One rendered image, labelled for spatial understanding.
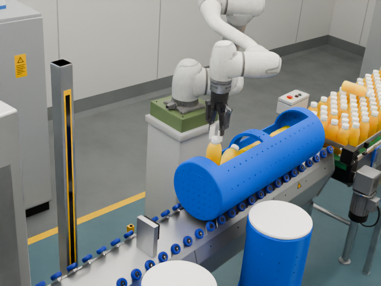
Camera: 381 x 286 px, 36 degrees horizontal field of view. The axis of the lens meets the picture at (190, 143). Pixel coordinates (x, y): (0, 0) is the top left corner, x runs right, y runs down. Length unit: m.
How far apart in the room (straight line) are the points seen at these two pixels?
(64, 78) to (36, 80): 1.61
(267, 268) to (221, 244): 0.25
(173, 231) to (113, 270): 0.37
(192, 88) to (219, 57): 0.94
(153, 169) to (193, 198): 0.97
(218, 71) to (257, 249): 0.77
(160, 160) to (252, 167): 0.94
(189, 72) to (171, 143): 0.42
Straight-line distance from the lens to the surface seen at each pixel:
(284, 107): 3.57
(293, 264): 2.57
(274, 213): 2.60
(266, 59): 2.37
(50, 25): 5.27
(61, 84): 2.21
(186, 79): 3.23
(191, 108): 3.31
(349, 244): 4.04
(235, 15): 2.86
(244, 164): 2.61
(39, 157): 4.06
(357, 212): 3.54
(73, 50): 5.46
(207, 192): 2.52
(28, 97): 3.83
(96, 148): 5.12
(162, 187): 3.52
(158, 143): 3.42
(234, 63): 2.34
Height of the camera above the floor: 2.49
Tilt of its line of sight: 28 degrees down
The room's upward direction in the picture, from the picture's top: 5 degrees clockwise
